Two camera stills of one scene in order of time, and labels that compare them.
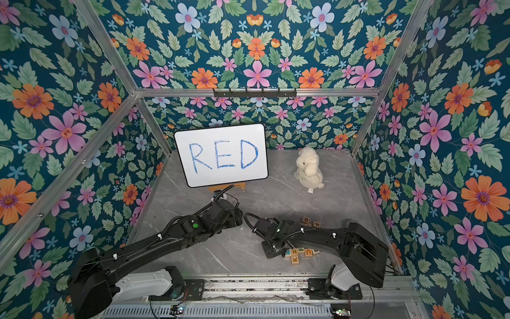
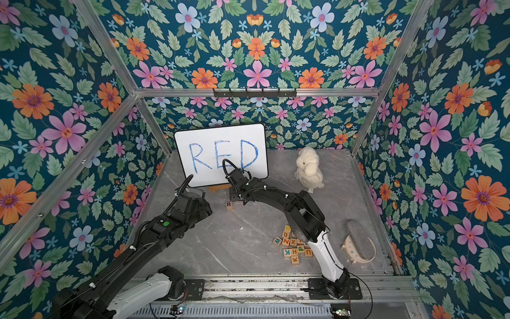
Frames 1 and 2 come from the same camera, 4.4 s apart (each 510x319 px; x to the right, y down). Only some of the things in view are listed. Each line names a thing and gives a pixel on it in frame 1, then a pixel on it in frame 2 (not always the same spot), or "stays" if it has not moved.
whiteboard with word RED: [223, 155] stays
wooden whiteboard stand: [213, 189] stays
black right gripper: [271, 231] → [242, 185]
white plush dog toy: [308, 171] stays
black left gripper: [234, 222] → [204, 208]
